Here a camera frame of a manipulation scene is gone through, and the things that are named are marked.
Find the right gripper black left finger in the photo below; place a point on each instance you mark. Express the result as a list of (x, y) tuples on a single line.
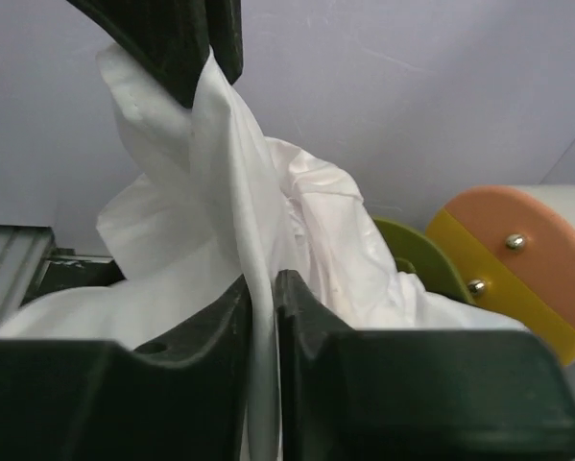
[(180, 396)]

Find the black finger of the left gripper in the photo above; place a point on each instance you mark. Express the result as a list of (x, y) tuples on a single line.
[(168, 38), (225, 36)]

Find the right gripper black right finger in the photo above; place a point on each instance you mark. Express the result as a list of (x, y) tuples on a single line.
[(349, 394)]

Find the white shirt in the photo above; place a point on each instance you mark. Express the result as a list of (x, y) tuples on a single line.
[(217, 200)]

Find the cream orange yellow cylinder container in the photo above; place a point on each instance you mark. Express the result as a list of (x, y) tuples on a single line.
[(514, 248)]

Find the aluminium frame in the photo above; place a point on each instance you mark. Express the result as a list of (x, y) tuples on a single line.
[(32, 266)]

